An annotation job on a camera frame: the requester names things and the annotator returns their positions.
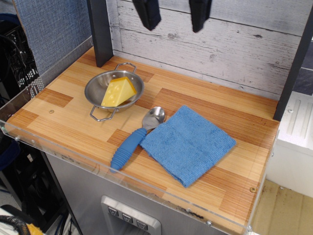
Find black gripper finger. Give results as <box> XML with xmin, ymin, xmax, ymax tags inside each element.
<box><xmin>189</xmin><ymin>0</ymin><xmax>212</xmax><ymax>33</ymax></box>
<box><xmin>133</xmin><ymin>0</ymin><xmax>161</xmax><ymax>31</ymax></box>

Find white side unit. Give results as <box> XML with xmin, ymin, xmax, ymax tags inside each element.
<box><xmin>266</xmin><ymin>92</ymin><xmax>313</xmax><ymax>197</ymax></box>

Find spoon with blue handle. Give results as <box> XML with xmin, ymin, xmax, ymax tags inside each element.
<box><xmin>110</xmin><ymin>107</ymin><xmax>165</xmax><ymax>170</ymax></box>

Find clear acrylic guard rail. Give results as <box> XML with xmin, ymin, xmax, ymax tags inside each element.
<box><xmin>0</xmin><ymin>49</ymin><xmax>279</xmax><ymax>235</ymax></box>

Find small steel two-handled pan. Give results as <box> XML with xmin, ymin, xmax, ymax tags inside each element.
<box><xmin>85</xmin><ymin>62</ymin><xmax>144</xmax><ymax>121</ymax></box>

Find right dark shelf post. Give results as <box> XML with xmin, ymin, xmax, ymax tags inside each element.
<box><xmin>272</xmin><ymin>24</ymin><xmax>313</xmax><ymax>121</ymax></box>

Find left dark shelf post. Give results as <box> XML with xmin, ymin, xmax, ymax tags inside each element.
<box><xmin>87</xmin><ymin>0</ymin><xmax>113</xmax><ymax>67</ymax></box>

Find blue towel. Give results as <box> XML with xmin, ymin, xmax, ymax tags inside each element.
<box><xmin>140</xmin><ymin>106</ymin><xmax>236</xmax><ymax>188</ymax></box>

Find black braided cable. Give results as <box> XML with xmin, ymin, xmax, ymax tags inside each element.
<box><xmin>0</xmin><ymin>214</ymin><xmax>35</xmax><ymax>235</ymax></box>

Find dark shelf post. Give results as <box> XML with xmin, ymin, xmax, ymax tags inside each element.
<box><xmin>87</xmin><ymin>0</ymin><xmax>113</xmax><ymax>67</ymax></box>
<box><xmin>272</xmin><ymin>24</ymin><xmax>313</xmax><ymax>121</ymax></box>

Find yellow toy cheese wedge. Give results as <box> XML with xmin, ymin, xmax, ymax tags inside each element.
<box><xmin>101</xmin><ymin>76</ymin><xmax>137</xmax><ymax>107</ymax></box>

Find steel toy fridge cabinet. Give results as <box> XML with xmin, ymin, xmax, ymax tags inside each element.
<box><xmin>46</xmin><ymin>154</ymin><xmax>224</xmax><ymax>235</ymax></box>

